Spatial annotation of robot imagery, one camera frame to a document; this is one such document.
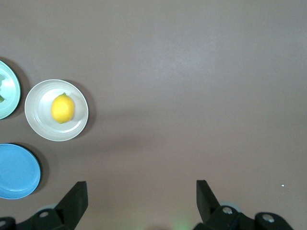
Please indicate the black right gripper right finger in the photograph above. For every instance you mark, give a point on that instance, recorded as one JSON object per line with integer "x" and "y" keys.
{"x": 208, "y": 206}

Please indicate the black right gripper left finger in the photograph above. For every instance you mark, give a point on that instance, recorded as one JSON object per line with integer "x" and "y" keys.
{"x": 72, "y": 203}

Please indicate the blue plate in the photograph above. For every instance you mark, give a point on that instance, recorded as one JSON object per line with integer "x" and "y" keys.
{"x": 16, "y": 172}

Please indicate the pale green plate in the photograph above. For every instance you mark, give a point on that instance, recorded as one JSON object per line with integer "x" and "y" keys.
{"x": 12, "y": 100}

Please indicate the beige plate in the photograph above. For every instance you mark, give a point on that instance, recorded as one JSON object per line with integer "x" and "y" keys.
{"x": 38, "y": 115}

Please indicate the yellow lemon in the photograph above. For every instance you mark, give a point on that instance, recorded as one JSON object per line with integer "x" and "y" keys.
{"x": 62, "y": 108}

